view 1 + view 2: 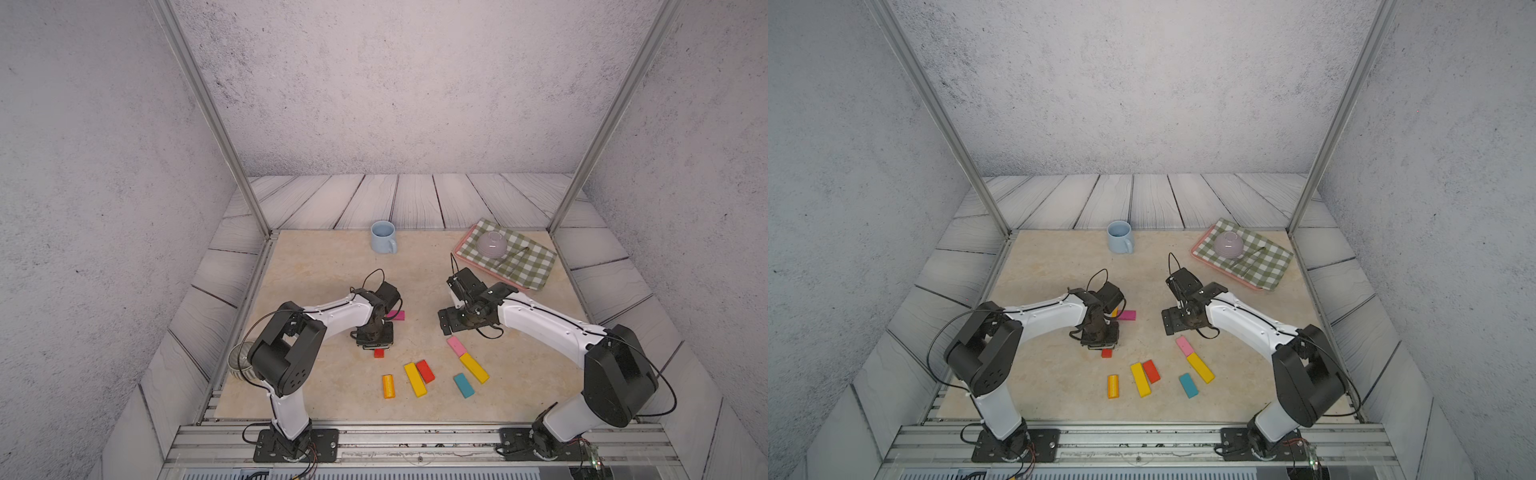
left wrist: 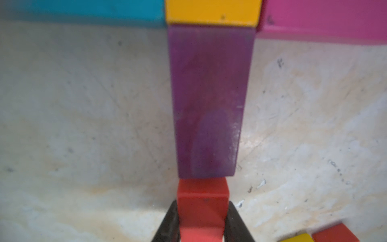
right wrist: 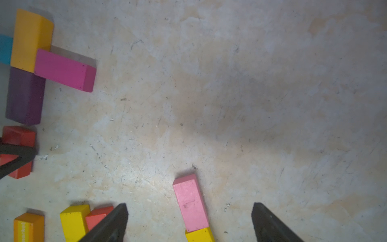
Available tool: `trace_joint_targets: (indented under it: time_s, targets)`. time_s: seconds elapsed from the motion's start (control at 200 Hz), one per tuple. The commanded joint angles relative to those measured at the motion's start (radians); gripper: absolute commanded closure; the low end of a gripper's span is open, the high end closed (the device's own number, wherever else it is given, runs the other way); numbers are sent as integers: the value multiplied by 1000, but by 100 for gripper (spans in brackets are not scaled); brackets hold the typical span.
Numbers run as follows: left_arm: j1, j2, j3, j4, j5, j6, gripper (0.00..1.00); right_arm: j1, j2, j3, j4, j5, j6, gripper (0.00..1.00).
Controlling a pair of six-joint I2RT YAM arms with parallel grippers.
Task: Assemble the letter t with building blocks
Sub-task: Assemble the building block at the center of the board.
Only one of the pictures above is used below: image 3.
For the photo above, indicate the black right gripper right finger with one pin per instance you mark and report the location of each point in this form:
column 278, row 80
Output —
column 269, row 228

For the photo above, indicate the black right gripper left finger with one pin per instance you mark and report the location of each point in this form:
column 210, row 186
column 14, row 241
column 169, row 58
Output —
column 112, row 228

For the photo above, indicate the red block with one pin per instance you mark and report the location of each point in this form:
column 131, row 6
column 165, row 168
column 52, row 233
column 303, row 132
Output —
column 18, row 151
column 96, row 216

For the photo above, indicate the purple block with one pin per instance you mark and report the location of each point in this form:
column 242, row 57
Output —
column 25, row 97

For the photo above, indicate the magenta block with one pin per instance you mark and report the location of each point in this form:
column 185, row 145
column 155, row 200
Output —
column 65, row 71

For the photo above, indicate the teal block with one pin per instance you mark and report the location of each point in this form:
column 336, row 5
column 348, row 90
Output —
column 6, row 45

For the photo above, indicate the orange-yellow square block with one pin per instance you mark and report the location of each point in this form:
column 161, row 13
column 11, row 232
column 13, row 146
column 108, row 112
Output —
column 32, row 32

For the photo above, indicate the long yellow block left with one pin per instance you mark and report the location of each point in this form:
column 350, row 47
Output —
column 73, row 221

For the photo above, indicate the long yellow block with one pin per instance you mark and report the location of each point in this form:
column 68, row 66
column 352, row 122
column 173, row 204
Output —
column 202, row 235
column 73, row 221

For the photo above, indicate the long yellow block right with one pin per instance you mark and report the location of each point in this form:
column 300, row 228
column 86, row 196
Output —
column 202, row 235

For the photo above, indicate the orange cylinder block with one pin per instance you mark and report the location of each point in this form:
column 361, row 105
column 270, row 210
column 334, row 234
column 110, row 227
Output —
column 29, row 227

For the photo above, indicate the light pink block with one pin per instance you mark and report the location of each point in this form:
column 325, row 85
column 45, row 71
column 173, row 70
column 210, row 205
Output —
column 191, row 203

